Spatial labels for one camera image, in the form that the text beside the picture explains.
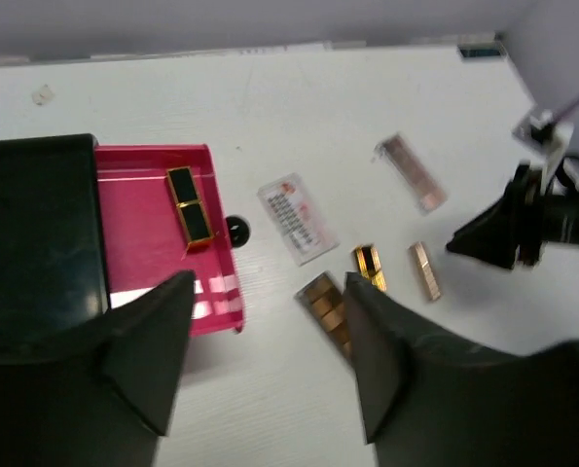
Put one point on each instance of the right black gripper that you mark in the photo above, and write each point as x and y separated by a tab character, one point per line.
513	231

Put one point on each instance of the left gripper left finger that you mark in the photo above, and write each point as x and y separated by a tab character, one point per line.
101	393

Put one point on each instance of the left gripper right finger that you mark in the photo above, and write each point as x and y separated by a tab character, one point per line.
430	397

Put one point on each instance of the pink-brown eyeshadow palette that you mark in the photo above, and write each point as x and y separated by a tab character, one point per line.
426	191

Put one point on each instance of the rose gold lipstick tube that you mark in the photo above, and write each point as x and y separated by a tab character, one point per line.
425	272

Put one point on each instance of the brown eyeshadow palette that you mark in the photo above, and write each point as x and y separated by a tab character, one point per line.
323	300

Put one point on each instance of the black pink drawer organizer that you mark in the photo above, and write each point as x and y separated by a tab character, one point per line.
85	227

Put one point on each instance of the clear labelled makeup case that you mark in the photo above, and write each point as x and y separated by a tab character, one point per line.
297	218

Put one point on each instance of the blue label right corner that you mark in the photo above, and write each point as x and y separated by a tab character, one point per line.
480	50

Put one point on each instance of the small tape scrap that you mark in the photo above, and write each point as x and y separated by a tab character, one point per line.
42	96

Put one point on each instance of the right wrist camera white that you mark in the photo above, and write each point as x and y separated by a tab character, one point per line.
540	132

